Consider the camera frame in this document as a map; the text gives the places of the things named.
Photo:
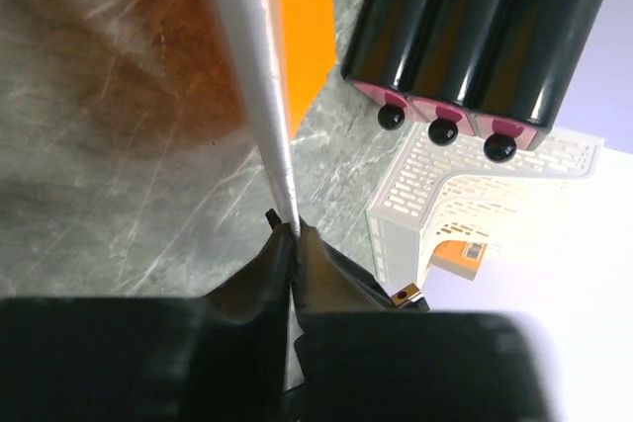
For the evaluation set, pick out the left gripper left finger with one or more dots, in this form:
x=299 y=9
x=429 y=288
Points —
x=216 y=357

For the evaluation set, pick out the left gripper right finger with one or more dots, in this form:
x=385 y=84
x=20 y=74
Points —
x=363 y=362

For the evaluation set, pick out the orange book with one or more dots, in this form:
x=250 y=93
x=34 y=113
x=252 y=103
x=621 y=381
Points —
x=460 y=258

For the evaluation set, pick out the pink drawer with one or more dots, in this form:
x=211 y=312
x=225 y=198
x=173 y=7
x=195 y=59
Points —
x=503 y=137
x=392 y=106
x=446 y=121

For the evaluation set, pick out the pink top drawer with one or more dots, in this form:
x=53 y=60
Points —
x=392 y=106

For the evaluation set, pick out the pink bottom drawer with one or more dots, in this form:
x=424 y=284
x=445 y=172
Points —
x=503 y=137

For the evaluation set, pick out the black drawer organizer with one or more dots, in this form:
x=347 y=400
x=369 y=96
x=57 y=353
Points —
x=510 y=59

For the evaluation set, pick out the orange folder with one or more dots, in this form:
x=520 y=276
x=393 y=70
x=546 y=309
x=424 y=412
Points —
x=281 y=52

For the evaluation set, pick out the white file rack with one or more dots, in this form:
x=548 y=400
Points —
x=432 y=194

